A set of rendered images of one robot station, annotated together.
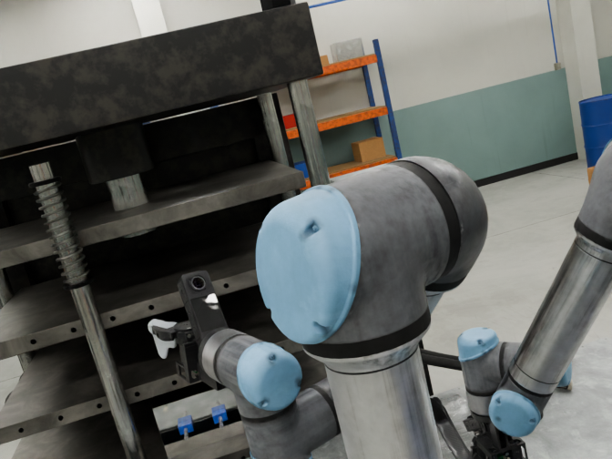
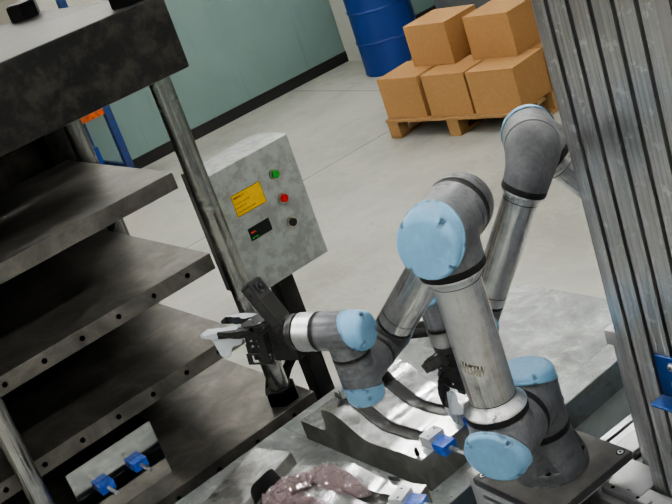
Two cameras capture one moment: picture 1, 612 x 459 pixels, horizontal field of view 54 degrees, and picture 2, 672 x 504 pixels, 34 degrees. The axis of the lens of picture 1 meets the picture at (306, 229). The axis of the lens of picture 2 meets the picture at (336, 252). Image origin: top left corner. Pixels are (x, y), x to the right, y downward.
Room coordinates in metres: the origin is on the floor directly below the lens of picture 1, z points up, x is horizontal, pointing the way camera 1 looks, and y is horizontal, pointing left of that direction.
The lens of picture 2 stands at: (-0.97, 0.78, 2.31)
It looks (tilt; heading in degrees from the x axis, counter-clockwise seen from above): 21 degrees down; 337
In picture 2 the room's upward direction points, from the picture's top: 19 degrees counter-clockwise
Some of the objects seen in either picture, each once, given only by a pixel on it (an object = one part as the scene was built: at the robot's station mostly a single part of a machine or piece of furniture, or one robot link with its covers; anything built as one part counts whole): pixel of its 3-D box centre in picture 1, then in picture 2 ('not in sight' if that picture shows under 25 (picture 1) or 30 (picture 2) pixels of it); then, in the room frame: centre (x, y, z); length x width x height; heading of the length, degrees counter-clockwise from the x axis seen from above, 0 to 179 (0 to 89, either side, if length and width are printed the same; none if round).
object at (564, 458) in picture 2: not in sight; (544, 443); (0.58, -0.15, 1.09); 0.15 x 0.15 x 0.10
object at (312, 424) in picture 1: (287, 433); (363, 370); (0.74, 0.09, 1.34); 0.11 x 0.08 x 0.11; 121
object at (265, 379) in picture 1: (259, 372); (343, 331); (0.73, 0.10, 1.43); 0.11 x 0.08 x 0.09; 31
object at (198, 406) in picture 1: (199, 386); (81, 450); (1.99, 0.49, 0.87); 0.50 x 0.27 x 0.17; 9
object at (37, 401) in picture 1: (174, 341); (28, 408); (2.11, 0.56, 1.01); 1.10 x 0.74 x 0.05; 99
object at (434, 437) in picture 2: not in sight; (447, 446); (1.01, -0.16, 0.89); 0.13 x 0.05 x 0.05; 9
